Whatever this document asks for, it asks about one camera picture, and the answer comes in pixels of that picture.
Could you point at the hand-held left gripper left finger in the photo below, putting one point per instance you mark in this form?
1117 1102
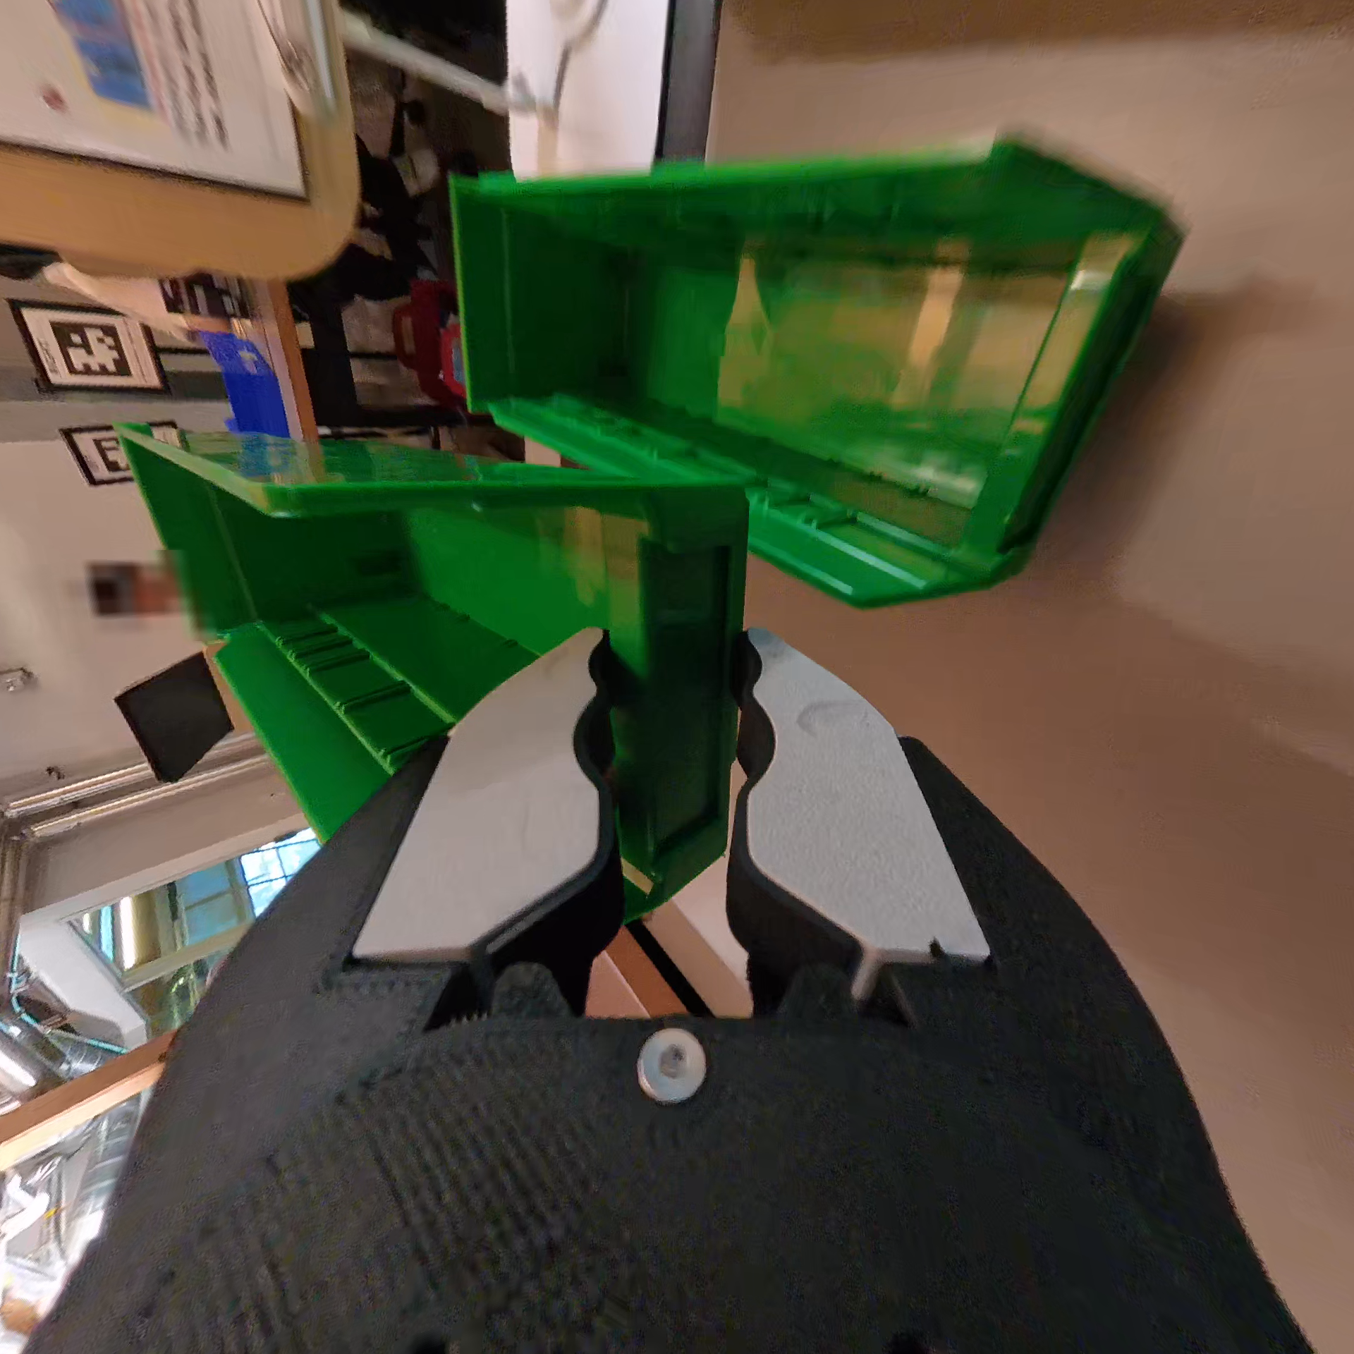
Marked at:
496 824

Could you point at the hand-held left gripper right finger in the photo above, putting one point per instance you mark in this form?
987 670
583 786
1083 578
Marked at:
845 824

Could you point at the green plastic bin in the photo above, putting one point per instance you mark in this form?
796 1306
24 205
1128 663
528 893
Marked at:
595 308
422 595

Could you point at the black monitor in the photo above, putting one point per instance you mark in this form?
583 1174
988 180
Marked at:
174 718

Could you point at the red bag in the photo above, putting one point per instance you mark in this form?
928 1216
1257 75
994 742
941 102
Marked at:
431 338

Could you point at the blue plastic bin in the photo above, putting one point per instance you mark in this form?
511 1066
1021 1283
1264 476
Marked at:
248 383

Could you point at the brown wooden table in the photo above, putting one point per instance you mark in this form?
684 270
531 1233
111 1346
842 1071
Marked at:
290 359

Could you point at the black and white marker poster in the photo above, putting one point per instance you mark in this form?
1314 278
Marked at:
100 455
86 346

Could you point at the black printed card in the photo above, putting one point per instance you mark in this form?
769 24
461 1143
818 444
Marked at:
208 297

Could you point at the white board stand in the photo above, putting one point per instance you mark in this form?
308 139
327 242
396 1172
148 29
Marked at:
595 84

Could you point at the clear page holder bar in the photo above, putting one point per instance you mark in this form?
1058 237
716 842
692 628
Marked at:
308 51

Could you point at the white instruction sheet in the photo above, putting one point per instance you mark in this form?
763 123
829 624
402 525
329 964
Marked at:
64 104

